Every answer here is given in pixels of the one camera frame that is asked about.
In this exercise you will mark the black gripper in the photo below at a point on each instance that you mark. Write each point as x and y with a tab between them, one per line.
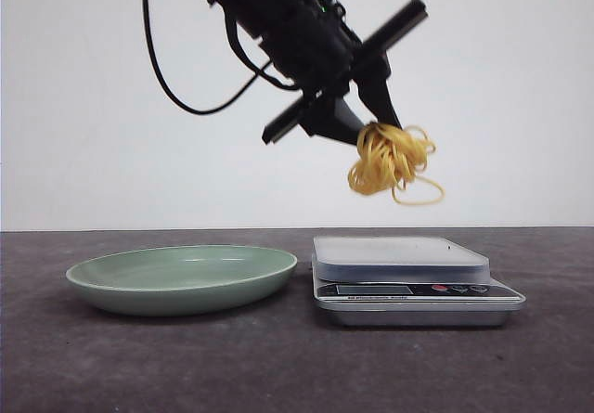
317	50

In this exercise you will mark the yellow vermicelli noodle bundle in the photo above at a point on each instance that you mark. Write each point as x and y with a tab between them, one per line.
390	159

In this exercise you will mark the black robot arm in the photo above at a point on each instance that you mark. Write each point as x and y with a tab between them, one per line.
256	17

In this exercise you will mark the silver digital kitchen scale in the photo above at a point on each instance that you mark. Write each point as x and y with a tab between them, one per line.
408	281

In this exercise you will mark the light green round plate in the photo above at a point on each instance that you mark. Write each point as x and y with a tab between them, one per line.
181	280

